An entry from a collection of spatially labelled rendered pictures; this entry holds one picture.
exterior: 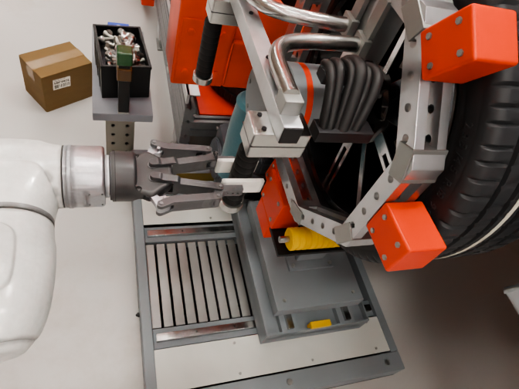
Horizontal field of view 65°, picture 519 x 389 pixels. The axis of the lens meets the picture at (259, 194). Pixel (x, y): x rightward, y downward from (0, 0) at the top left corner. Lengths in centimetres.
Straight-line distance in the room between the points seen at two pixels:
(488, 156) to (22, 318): 62
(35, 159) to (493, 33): 59
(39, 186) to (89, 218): 101
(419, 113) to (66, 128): 151
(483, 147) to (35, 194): 60
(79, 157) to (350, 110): 37
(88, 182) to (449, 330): 153
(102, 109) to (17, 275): 84
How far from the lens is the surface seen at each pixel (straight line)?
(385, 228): 68
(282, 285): 129
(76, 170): 60
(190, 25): 119
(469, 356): 185
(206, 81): 94
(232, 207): 71
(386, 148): 85
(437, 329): 180
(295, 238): 100
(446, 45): 61
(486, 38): 59
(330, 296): 134
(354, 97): 59
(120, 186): 61
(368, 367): 149
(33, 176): 59
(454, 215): 70
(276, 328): 132
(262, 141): 58
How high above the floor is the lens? 133
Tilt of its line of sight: 50 degrees down
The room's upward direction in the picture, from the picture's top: 24 degrees clockwise
